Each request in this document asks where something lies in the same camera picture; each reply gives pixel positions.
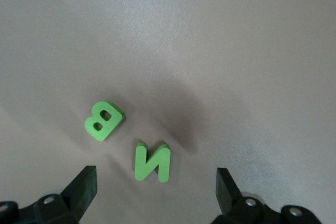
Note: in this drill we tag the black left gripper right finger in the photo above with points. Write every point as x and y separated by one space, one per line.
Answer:
236 205

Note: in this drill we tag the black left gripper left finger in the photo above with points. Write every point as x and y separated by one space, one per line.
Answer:
76 197

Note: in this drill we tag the green foam letter B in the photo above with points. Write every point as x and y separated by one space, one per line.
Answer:
92 127

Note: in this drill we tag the green foam letter N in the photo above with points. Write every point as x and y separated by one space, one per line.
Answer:
143 166

